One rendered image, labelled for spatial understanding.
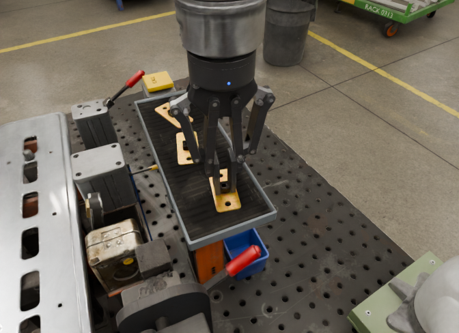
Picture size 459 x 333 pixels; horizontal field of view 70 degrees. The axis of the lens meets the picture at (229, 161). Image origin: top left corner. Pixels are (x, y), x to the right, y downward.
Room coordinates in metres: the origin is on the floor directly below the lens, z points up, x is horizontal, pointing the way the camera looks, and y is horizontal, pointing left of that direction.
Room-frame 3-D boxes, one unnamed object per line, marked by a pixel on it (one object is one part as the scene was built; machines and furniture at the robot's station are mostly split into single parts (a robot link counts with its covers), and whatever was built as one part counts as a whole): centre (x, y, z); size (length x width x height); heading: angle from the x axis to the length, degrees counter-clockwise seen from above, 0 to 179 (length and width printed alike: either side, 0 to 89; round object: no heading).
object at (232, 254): (0.45, -0.04, 0.74); 0.11 x 0.10 x 0.09; 23
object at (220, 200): (0.34, 0.01, 1.17); 0.08 x 0.04 x 0.01; 12
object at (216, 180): (0.33, 0.02, 1.20); 0.03 x 0.01 x 0.07; 12
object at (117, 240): (0.30, 0.20, 0.89); 0.13 x 0.11 x 0.38; 113
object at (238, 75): (0.34, 0.01, 1.36); 0.08 x 0.07 x 0.09; 102
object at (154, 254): (0.26, 0.12, 0.90); 0.05 x 0.05 x 0.40; 23
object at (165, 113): (0.53, 0.11, 1.17); 0.08 x 0.04 x 0.01; 44
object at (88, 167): (0.45, 0.26, 0.90); 0.13 x 0.10 x 0.41; 113
